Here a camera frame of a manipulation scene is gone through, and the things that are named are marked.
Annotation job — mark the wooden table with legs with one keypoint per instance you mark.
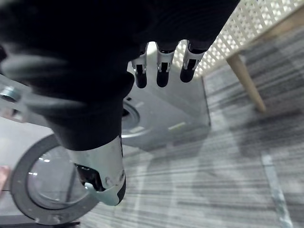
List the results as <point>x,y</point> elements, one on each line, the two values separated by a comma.
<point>247,78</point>

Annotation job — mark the round washing machine door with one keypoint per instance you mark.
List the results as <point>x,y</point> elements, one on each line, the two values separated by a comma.
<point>26,190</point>

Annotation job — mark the silver metal robot part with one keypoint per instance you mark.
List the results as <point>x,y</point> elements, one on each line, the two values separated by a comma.
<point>13,99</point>

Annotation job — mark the grey washing machine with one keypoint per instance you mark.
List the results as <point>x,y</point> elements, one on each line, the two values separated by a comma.
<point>166,111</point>

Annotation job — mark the white lattice laundry basket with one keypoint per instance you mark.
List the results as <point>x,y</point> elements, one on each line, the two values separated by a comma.
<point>240,31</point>

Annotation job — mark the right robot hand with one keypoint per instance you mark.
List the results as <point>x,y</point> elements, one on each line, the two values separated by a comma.
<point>78,47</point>

